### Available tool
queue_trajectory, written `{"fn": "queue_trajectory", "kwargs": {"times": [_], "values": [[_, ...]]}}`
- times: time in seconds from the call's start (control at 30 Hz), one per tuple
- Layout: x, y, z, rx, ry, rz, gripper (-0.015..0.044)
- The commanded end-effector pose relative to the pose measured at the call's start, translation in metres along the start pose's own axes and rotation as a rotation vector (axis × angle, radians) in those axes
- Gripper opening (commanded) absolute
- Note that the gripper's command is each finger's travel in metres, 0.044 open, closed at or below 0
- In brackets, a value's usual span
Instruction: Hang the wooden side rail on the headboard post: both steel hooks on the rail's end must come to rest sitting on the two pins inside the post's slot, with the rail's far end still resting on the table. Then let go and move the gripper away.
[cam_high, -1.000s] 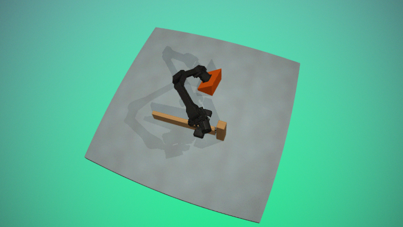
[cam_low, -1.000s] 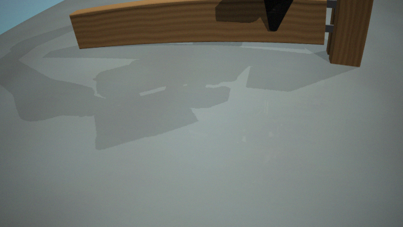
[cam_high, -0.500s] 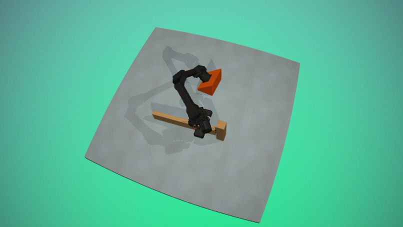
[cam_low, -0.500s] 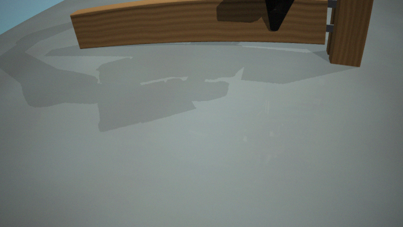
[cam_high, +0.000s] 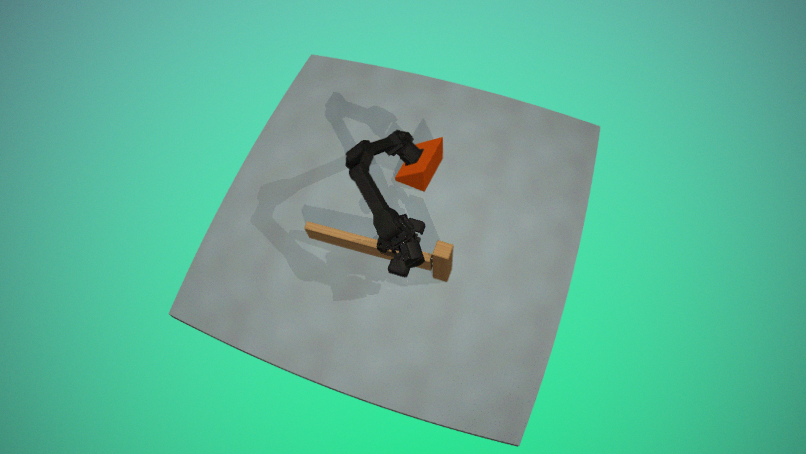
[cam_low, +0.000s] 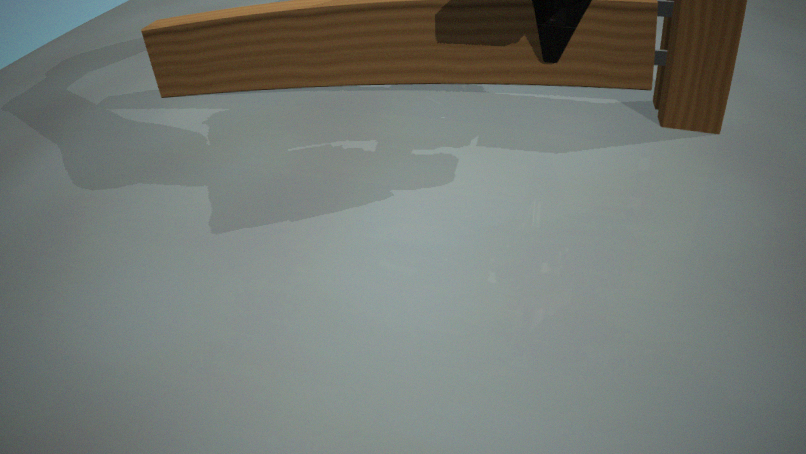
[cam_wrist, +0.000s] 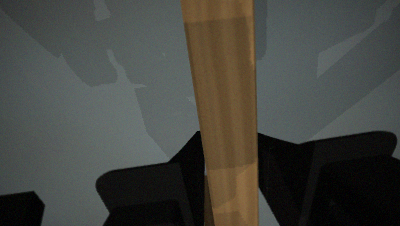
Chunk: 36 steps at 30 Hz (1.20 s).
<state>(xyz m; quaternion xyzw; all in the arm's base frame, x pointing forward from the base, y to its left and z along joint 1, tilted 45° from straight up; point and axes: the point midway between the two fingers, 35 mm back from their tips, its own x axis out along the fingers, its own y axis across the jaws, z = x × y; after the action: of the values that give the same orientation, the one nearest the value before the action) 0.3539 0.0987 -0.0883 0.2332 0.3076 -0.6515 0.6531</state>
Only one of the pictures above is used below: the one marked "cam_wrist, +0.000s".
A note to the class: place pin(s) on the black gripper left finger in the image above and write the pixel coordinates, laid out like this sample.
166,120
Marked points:
182,178

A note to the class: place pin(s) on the wooden side rail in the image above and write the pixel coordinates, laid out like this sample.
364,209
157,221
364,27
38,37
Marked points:
221,43

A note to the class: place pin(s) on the wooden post with slot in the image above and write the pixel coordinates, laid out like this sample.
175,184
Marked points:
208,212

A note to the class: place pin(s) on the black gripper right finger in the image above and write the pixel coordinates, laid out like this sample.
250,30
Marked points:
288,173

